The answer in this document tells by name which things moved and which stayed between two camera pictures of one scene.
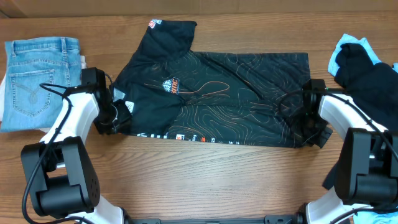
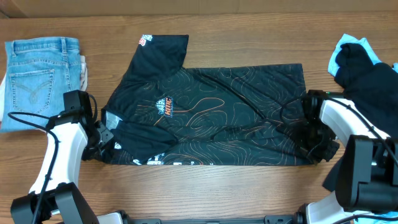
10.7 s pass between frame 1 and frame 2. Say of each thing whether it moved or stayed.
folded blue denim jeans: stayed
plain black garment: stayed
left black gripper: moved
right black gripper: moved
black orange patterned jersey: moved
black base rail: stayed
